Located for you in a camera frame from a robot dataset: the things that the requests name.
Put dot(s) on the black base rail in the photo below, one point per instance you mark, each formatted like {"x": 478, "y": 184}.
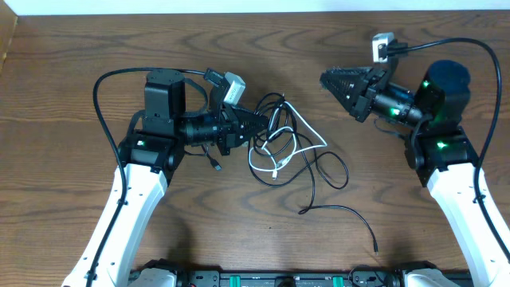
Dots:
{"x": 421, "y": 273}

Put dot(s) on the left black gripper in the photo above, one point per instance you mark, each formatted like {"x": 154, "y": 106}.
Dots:
{"x": 226, "y": 131}

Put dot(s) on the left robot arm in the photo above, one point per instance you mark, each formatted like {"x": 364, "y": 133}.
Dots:
{"x": 177, "y": 113}

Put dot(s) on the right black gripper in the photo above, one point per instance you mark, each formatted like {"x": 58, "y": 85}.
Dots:
{"x": 360, "y": 98}

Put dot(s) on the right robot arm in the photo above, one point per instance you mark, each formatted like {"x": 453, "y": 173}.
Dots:
{"x": 439, "y": 151}

